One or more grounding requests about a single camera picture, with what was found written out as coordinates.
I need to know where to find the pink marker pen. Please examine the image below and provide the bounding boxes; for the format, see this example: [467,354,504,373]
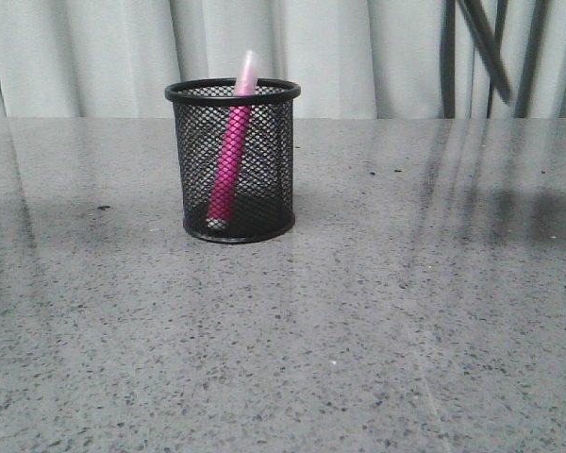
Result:
[206,49,258,231]

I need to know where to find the grey orange scissors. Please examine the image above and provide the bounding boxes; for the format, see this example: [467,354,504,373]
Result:
[457,0,511,104]

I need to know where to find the black mesh pen cup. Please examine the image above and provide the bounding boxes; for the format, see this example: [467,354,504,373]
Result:
[165,78,301,243]

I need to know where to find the light grey curtain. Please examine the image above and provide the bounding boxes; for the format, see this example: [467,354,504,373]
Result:
[0,1,566,119]

